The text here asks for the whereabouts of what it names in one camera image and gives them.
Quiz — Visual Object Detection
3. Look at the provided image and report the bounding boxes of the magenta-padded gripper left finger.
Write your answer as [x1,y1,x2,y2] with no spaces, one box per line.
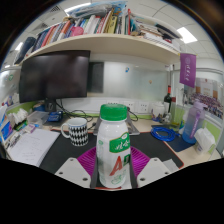
[54,146,99,190]

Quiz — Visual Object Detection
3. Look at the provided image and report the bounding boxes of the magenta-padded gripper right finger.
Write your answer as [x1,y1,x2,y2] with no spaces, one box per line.
[129,146,173,189]

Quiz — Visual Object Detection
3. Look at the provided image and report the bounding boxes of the white drink bottle green cap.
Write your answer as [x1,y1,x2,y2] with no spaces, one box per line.
[95,103,132,189]

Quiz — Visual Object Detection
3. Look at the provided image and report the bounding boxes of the black desk mat red edge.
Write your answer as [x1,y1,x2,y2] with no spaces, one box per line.
[39,130,185,176]

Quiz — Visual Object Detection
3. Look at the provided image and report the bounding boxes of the dark blue mouse pad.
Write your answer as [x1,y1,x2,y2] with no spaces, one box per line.
[164,133,198,153]

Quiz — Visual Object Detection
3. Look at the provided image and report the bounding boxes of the black white checkered mug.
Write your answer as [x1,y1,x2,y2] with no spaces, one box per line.
[60,117,90,147]

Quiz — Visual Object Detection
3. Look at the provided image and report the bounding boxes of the open white notebook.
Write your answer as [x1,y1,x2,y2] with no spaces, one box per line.
[6,128,61,168]

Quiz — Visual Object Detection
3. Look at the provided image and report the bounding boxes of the grey metal laptop stand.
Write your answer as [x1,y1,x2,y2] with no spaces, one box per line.
[92,111,141,136]

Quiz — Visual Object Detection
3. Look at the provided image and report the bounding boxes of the small blue device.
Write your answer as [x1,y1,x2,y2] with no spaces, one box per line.
[47,110,64,123]

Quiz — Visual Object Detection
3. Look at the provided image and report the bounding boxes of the crumpled white tissue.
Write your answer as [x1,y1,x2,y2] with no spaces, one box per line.
[194,127,217,154]

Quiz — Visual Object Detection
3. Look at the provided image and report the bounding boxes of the white jar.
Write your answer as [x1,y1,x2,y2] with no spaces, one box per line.
[151,101,166,118]

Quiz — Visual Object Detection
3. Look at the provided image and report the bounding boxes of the clear plastic box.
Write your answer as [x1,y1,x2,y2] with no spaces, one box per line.
[27,110,50,126]

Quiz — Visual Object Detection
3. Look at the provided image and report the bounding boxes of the dark wine bottle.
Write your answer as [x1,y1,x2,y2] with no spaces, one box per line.
[163,85,173,114]

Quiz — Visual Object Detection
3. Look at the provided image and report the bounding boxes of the group photo poster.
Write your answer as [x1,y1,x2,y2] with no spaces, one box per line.
[189,78,224,119]

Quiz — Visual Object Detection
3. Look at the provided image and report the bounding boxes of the black computer monitor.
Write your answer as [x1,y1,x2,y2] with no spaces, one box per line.
[18,49,91,113]

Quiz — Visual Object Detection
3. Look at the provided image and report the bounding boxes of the purple hanging banner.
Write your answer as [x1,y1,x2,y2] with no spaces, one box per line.
[179,52,198,89]

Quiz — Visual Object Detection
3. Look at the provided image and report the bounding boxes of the wooden shelf with books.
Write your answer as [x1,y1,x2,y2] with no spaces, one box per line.
[13,1,183,66]

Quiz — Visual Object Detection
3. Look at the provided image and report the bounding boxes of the ceiling light panels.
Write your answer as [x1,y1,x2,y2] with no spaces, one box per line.
[0,2,198,71]

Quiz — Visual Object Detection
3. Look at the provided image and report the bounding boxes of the coiled blue cable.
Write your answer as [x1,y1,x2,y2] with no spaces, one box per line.
[150,125,178,143]

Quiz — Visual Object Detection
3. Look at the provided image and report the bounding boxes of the black cables bundle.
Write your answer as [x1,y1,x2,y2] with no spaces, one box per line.
[54,98,94,123]

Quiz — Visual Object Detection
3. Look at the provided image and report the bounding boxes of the white wall socket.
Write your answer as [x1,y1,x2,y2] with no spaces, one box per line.
[123,100,135,113]
[137,100,150,114]

